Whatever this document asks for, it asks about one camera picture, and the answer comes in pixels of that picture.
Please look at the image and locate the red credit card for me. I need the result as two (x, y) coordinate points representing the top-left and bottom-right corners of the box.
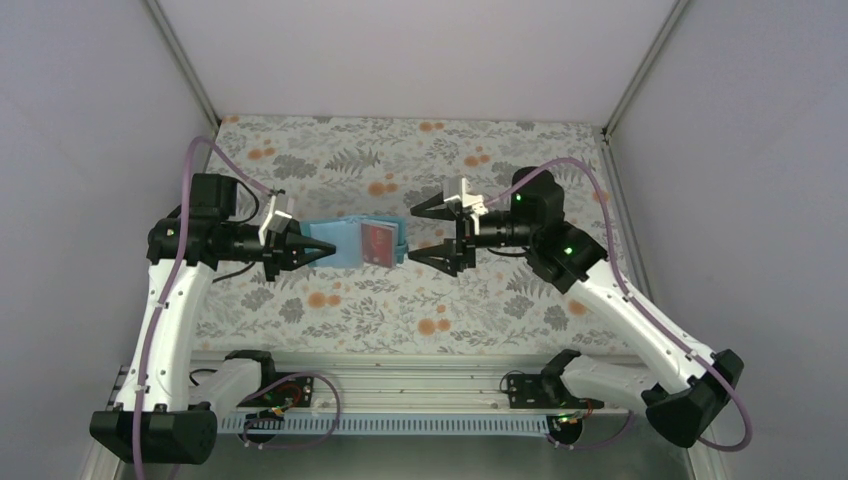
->
(361, 221), (397, 268)

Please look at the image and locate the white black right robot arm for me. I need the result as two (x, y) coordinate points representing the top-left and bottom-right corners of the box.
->
(409, 167), (744, 448)

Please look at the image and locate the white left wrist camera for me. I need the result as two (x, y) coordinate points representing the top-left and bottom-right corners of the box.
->
(257, 190), (293, 246)

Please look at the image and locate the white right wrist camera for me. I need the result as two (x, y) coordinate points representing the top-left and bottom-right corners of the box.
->
(442, 176), (489, 215)

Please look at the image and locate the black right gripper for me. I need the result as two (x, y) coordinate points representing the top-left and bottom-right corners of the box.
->
(407, 193), (536, 277)

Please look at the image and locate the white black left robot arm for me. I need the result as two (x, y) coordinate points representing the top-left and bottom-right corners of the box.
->
(89, 174), (336, 469)

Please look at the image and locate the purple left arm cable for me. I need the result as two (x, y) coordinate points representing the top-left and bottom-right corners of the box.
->
(132, 135), (276, 480)

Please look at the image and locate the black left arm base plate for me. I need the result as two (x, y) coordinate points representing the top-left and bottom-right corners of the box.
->
(238, 372), (315, 408)

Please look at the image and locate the blue card holder wallet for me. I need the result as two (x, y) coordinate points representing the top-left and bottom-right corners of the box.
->
(301, 215), (408, 269)

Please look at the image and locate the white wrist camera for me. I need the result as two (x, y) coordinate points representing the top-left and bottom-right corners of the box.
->
(442, 176), (489, 215)
(257, 190), (293, 246)

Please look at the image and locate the white slotted cable duct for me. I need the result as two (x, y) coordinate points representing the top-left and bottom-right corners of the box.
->
(246, 413), (549, 437)

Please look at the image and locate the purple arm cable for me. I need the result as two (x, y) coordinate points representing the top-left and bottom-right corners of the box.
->
(483, 157), (755, 453)
(132, 135), (276, 480)

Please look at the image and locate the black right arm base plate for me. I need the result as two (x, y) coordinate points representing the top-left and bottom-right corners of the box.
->
(499, 370), (604, 410)

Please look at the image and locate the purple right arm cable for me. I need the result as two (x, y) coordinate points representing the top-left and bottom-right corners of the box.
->
(483, 157), (755, 453)

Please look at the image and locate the aluminium rail base frame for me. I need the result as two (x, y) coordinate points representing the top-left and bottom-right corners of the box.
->
(185, 352), (705, 415)

